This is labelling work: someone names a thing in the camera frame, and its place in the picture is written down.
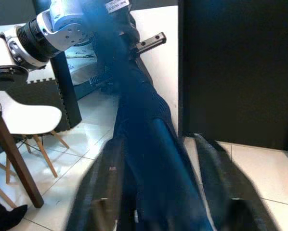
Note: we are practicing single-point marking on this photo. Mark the black door panel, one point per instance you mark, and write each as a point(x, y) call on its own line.
point(230, 72)

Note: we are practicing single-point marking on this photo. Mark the blue plastic hanger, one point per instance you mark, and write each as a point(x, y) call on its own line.
point(144, 144)

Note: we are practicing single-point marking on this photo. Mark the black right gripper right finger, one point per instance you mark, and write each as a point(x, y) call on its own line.
point(230, 192)

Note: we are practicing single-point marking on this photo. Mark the small black garment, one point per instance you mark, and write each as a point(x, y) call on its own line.
point(4, 219)

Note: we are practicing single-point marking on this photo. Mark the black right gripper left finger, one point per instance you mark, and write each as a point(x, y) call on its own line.
point(98, 192)

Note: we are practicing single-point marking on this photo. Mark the black foam puzzle mat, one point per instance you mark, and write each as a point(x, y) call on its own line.
point(43, 96)

